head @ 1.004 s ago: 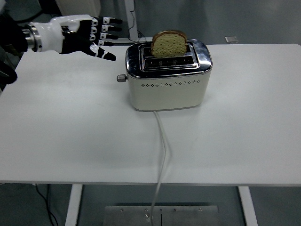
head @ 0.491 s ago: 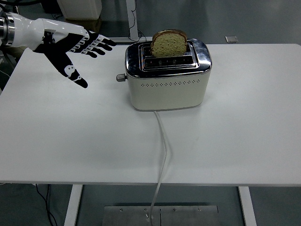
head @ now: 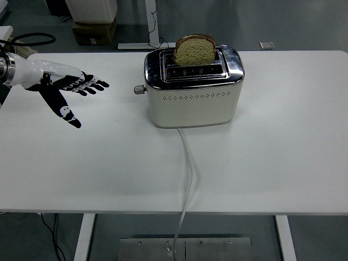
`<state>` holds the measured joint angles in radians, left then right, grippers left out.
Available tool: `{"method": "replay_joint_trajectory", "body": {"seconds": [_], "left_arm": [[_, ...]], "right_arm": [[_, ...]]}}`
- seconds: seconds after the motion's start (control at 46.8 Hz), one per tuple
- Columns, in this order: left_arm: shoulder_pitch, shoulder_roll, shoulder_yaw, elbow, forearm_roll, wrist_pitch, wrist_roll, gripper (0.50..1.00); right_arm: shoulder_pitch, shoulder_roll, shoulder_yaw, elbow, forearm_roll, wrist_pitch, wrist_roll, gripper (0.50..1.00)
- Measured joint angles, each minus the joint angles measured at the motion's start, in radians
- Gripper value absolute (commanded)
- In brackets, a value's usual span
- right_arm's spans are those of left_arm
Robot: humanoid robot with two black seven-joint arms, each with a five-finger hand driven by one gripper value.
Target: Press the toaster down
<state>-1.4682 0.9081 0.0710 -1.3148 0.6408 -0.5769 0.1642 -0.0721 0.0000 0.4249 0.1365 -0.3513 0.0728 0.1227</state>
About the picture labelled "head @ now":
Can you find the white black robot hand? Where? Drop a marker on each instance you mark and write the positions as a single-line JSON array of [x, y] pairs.
[[30, 73]]

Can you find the silver toaster lever knob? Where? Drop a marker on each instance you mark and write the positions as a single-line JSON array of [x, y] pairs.
[[139, 89]]

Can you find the cream chrome toaster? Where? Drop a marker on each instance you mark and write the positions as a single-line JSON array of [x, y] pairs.
[[190, 111]]

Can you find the person's leg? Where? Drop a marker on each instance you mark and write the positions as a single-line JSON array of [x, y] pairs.
[[23, 50]]

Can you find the white side table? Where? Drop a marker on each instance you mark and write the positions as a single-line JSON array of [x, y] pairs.
[[5, 32]]

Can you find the black cabinet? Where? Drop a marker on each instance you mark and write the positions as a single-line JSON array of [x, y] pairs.
[[57, 6]]

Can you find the brown cardboard box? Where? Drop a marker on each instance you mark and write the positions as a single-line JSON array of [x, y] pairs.
[[92, 34]]

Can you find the white box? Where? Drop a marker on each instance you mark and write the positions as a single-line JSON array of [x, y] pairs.
[[92, 11]]

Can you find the white desk stand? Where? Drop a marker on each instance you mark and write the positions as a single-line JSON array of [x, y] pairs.
[[151, 21]]

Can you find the brown bread slice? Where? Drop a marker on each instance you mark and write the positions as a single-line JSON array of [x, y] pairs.
[[194, 53]]

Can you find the white table leg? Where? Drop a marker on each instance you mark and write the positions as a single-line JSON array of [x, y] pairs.
[[84, 239], [285, 239]]

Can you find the grey floor outlet cover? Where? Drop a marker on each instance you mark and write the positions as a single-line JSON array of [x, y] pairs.
[[267, 45]]

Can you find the grey metal plate with screws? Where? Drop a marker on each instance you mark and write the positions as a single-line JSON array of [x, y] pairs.
[[217, 250]]

